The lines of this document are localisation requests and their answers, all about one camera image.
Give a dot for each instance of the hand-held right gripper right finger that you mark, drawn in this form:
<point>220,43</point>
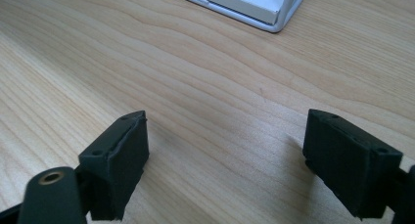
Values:
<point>350,165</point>

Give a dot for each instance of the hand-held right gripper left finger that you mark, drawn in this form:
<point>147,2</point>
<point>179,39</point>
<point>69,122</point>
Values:
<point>118,165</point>

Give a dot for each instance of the white metal rack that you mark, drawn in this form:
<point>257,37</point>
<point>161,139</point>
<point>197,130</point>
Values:
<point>251,5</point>

